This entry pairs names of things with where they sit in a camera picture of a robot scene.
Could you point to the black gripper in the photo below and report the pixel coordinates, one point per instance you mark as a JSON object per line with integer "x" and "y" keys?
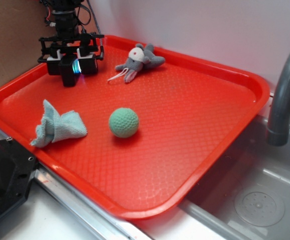
{"x": 85, "y": 45}

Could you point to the black box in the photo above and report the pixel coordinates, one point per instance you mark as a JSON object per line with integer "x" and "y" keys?
{"x": 67, "y": 72}

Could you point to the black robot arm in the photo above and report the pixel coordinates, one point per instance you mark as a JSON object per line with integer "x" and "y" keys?
{"x": 63, "y": 15}

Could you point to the light blue cloth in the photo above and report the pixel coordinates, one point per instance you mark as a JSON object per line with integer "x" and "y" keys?
{"x": 55, "y": 127}

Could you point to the brown cardboard panel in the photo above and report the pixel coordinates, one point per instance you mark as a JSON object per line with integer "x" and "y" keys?
{"x": 21, "y": 26}

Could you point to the grey plush toy animal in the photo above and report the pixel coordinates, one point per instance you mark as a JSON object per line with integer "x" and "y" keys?
{"x": 139, "y": 58}

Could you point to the green dimpled ball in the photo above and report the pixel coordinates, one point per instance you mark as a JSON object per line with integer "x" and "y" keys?
{"x": 123, "y": 122}

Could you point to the red plastic tray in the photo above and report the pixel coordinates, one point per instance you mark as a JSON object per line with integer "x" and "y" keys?
{"x": 190, "y": 110}

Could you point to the grey faucet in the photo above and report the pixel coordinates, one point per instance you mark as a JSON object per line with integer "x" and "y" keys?
{"x": 278, "y": 125}

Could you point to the grey sink basin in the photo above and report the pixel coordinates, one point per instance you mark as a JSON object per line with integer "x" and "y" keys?
{"x": 249, "y": 163}

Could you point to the sink drain cover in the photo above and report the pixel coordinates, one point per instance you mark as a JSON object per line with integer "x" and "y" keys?
{"x": 260, "y": 209}

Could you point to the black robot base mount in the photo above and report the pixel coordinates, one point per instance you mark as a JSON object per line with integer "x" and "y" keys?
{"x": 17, "y": 167}

